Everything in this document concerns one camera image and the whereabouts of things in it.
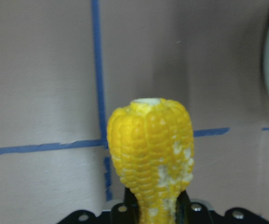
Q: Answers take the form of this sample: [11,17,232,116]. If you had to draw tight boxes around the yellow corn cob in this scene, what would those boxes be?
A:
[107,98,194,224]

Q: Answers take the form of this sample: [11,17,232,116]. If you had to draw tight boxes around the brown paper table cover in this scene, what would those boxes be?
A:
[0,0,269,224]

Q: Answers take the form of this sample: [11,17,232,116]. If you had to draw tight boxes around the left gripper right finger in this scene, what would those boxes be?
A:
[175,190,191,224]

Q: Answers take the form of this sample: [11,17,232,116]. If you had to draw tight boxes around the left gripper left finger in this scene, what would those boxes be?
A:
[123,188,140,224]

